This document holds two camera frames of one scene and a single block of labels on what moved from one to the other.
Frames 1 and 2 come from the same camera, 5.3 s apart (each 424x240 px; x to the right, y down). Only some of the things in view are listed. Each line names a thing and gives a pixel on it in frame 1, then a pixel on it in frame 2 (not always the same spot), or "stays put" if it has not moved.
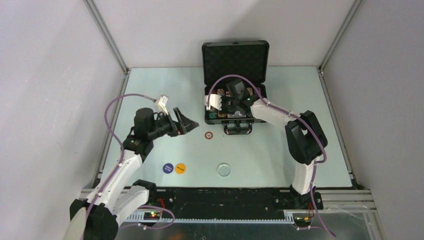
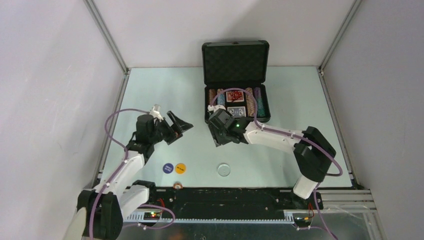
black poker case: x=250 y=59 stays put
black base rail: x=302 y=204 stays put
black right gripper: x=229 y=97 -> x=217 y=140
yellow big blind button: x=180 y=168 stays put
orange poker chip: x=208 y=135 -> x=177 y=186
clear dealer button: x=224 y=170 stays put
